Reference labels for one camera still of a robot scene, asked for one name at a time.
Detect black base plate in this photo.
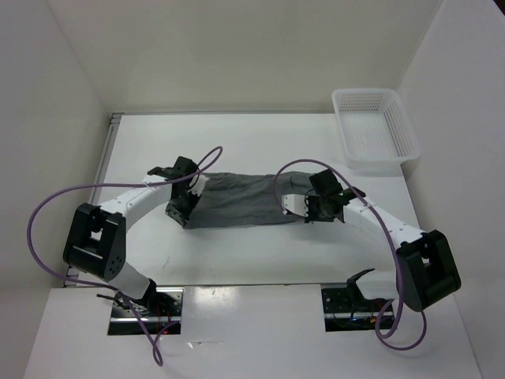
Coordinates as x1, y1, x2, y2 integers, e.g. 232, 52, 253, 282
107, 287, 184, 337
321, 285, 387, 332

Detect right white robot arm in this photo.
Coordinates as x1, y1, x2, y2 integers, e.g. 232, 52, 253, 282
305, 170, 462, 312

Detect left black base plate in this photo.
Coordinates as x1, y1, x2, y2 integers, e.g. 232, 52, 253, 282
107, 287, 184, 337

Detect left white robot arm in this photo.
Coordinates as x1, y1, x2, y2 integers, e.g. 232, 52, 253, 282
63, 156, 208, 316

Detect white perforated plastic basket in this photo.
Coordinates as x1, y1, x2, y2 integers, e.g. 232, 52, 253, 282
331, 88, 421, 168

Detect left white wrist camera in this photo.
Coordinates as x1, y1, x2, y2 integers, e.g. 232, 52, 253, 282
188, 174, 209, 197

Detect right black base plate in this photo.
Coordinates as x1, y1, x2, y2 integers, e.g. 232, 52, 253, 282
321, 285, 387, 332

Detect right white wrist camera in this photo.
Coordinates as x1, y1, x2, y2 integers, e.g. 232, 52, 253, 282
281, 194, 309, 218

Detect grey shorts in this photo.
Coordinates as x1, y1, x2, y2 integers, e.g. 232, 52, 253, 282
184, 171, 312, 230

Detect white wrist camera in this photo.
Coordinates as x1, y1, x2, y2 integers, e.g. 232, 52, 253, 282
281, 194, 309, 218
188, 174, 209, 197

